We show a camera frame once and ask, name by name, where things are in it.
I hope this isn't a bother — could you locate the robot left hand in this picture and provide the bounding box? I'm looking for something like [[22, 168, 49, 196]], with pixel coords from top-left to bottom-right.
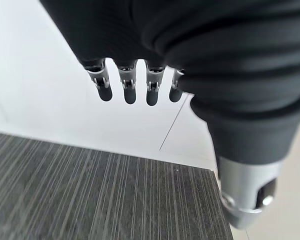
[[39, 0, 300, 231]]

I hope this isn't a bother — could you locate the grey striped carpet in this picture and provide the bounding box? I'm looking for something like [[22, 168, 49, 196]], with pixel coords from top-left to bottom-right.
[[0, 131, 235, 240]]

